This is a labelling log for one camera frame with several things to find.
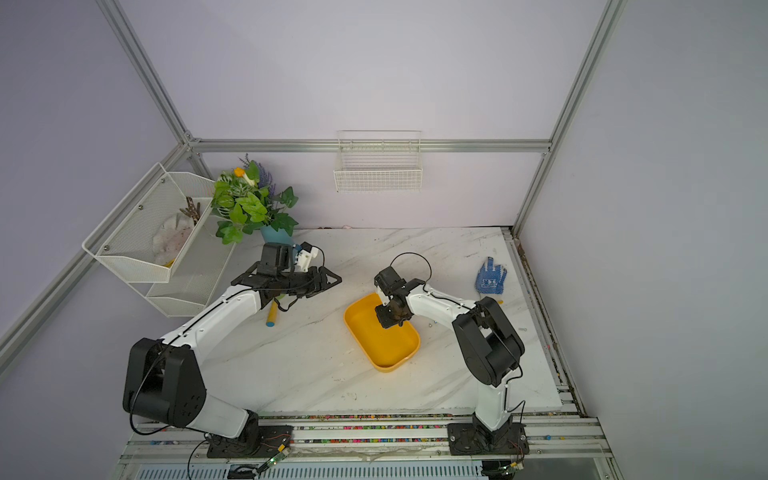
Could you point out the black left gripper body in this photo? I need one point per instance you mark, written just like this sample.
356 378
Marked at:
304 282

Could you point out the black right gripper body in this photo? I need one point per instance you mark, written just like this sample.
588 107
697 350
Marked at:
389 315

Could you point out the yellow plastic storage box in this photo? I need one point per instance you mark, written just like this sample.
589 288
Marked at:
386 349

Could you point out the green shovel with yellow handle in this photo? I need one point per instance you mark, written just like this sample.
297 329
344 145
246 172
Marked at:
272 314

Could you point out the blue dotted work glove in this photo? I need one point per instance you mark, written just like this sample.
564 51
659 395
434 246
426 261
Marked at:
490 279

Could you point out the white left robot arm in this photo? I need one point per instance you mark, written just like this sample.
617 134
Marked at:
164 381

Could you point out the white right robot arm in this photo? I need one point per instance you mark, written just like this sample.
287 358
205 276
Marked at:
489 344

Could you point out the teal vase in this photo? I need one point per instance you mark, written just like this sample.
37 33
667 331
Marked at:
279 236

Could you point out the green artificial plant bouquet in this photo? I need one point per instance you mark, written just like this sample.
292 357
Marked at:
246 198

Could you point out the brown dried twig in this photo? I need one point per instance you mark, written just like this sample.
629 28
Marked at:
189 215

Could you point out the white cloth in shelf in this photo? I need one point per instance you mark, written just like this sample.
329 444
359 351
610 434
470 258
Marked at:
169 240

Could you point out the white two-tier mesh shelf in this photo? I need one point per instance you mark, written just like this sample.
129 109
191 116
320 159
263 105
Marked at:
122 243

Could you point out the white wire wall basket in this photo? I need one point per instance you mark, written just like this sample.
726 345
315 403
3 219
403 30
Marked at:
375 161

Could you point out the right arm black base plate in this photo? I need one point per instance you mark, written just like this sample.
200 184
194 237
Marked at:
474 438

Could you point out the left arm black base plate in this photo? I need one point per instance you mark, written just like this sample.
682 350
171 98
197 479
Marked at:
255 441

